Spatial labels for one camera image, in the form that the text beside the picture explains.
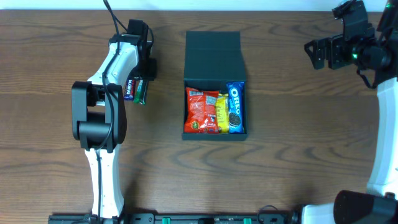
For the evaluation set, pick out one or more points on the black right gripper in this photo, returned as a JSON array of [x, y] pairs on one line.
[[328, 51]]

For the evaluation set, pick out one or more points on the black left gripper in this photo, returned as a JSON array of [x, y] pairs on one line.
[[152, 74]]

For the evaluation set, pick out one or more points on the green white chocolate bar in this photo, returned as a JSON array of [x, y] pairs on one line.
[[141, 92]]

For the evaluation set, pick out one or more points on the purple Dairy Milk bar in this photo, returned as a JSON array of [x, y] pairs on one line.
[[130, 88]]

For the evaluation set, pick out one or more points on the red snack bag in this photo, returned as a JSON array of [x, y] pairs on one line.
[[201, 116]]

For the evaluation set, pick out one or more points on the dark green box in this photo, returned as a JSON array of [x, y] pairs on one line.
[[213, 59]]

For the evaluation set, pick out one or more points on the yellow snack bag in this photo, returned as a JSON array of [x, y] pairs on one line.
[[222, 113]]

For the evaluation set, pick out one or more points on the blue Oreo cookie pack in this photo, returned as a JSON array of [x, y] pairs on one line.
[[235, 107]]

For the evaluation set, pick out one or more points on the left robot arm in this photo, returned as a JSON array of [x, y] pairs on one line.
[[99, 120]]

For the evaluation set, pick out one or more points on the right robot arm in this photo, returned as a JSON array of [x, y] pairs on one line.
[[379, 203]]

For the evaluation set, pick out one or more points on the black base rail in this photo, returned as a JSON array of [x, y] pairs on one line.
[[269, 217]]

